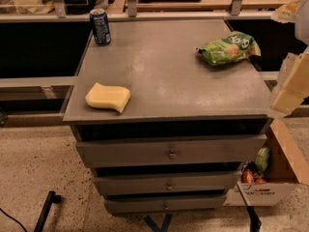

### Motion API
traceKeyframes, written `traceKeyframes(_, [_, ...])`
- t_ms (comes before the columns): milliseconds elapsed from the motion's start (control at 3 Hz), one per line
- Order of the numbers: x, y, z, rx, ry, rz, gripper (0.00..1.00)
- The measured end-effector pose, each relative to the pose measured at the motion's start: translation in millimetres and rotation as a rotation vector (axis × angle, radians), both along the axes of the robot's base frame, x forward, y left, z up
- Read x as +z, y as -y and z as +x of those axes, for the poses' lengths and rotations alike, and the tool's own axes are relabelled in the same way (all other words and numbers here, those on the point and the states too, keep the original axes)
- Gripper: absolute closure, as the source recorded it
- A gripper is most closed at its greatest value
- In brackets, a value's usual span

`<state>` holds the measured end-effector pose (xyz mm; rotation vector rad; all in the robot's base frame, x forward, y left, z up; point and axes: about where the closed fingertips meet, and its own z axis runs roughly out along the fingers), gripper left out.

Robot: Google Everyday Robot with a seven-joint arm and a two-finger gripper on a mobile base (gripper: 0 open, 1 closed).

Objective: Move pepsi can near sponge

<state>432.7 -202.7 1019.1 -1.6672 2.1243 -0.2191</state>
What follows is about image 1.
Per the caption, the grey drawer cabinet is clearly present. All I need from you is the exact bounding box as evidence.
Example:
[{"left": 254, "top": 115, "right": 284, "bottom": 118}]
[{"left": 64, "top": 20, "right": 269, "bottom": 201}]

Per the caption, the black metal leg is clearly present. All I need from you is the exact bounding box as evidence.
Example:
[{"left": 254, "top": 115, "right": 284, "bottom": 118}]
[{"left": 34, "top": 190, "right": 62, "bottom": 232}]

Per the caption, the bottom grey drawer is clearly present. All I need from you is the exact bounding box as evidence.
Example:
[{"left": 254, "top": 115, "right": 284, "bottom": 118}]
[{"left": 104, "top": 195, "right": 226, "bottom": 214}]

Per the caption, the yellow sponge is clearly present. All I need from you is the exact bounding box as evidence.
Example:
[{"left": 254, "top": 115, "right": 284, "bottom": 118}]
[{"left": 85, "top": 83, "right": 130, "bottom": 113}]

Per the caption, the top grey drawer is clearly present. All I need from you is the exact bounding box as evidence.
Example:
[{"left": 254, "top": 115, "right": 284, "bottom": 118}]
[{"left": 76, "top": 134, "right": 267, "bottom": 168}]

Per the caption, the black tool handle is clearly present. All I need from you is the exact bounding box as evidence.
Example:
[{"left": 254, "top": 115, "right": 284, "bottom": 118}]
[{"left": 237, "top": 182, "right": 262, "bottom": 232}]

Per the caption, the grey drawer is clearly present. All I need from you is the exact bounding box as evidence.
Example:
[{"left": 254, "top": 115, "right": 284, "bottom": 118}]
[
  {"left": 94, "top": 171, "right": 240, "bottom": 196},
  {"left": 104, "top": 195, "right": 226, "bottom": 214},
  {"left": 76, "top": 134, "right": 267, "bottom": 168}
]

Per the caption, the middle grey drawer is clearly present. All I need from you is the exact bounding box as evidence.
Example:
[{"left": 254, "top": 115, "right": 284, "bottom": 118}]
[{"left": 94, "top": 171, "right": 240, "bottom": 196}]

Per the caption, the green snack bag in box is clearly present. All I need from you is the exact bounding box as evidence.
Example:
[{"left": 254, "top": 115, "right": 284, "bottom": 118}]
[{"left": 254, "top": 146, "right": 270, "bottom": 173}]

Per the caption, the blue pepsi can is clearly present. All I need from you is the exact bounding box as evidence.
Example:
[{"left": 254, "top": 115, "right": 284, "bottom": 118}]
[{"left": 90, "top": 9, "right": 111, "bottom": 45}]

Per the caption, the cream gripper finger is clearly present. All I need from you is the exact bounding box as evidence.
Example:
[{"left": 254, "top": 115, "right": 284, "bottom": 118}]
[{"left": 267, "top": 47, "right": 309, "bottom": 118}]

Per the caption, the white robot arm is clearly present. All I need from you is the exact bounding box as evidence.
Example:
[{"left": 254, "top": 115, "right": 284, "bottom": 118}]
[{"left": 267, "top": 0, "right": 309, "bottom": 118}]

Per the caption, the green chip bag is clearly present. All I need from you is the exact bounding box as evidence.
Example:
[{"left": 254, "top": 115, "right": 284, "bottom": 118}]
[{"left": 197, "top": 31, "right": 261, "bottom": 67}]

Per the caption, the cardboard box with snacks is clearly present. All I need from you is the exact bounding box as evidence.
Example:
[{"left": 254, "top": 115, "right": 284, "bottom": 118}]
[{"left": 223, "top": 118, "right": 309, "bottom": 208}]

